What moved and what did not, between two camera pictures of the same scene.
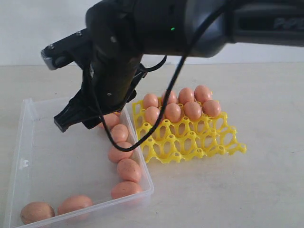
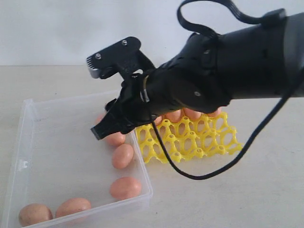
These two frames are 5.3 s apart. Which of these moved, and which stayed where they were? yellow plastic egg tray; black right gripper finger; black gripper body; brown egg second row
Moved: black right gripper finger; black gripper body
Stayed: brown egg second row; yellow plastic egg tray
